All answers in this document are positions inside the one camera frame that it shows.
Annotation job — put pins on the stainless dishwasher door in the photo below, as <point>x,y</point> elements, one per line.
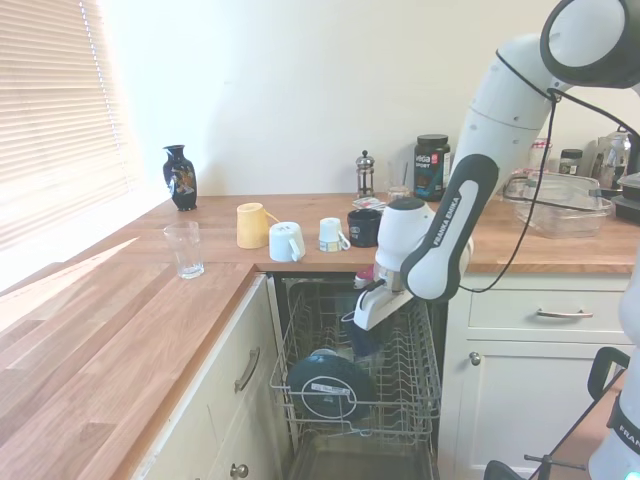
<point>350,460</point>

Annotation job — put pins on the small white printed mug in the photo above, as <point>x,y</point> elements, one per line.
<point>330,235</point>

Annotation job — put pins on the jar with black lid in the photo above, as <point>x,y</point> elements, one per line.
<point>571,162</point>

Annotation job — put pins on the large white mug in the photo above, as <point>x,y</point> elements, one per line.
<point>285,242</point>

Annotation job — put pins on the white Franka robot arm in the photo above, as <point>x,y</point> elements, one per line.
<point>500,125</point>

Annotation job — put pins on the metal kettle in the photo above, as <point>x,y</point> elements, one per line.
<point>612,155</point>

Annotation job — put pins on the dark plate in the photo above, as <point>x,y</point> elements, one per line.
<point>325,400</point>

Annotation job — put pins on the small clear drinking glass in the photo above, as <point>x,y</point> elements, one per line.
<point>185,250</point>

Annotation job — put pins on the jar with red lid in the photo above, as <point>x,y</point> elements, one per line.
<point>540,150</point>

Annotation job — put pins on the blue mug with pale rim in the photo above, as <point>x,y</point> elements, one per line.
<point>365,342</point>

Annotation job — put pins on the black food container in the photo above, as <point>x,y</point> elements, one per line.
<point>627,205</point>

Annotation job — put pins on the yellow mug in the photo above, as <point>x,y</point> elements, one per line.
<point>252,225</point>

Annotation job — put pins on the black mug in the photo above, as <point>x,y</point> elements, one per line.
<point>362,230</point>

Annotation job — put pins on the clear plastic lidded container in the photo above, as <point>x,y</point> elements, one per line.
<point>565,215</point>

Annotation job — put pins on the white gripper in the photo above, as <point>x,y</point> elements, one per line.
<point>380,310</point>

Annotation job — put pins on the red white sachet packets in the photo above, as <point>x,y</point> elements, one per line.
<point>369,202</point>

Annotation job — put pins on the white kitchen cabinet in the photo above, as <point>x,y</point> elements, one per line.
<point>525,400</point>
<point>210,400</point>

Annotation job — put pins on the clear tumbler glass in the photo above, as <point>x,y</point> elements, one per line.
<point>398,194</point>

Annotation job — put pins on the grey-blue mug with sticker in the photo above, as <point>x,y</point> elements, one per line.
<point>325,353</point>

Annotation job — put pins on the black protein powder tub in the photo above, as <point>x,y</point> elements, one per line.
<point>430,170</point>

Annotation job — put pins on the glass French press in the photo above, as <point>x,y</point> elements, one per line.
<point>366,180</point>

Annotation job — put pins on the tall clear glass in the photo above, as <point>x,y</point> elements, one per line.
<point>395,175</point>

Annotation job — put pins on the metal cabinet knob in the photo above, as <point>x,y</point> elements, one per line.
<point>239,470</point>
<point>474,357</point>

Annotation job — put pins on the beige window blind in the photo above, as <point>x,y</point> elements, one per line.
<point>50,100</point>

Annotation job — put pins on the dark blue vase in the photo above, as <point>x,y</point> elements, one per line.
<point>180,180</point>

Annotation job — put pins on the black camera stand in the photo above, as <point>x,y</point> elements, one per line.
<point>550,459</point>

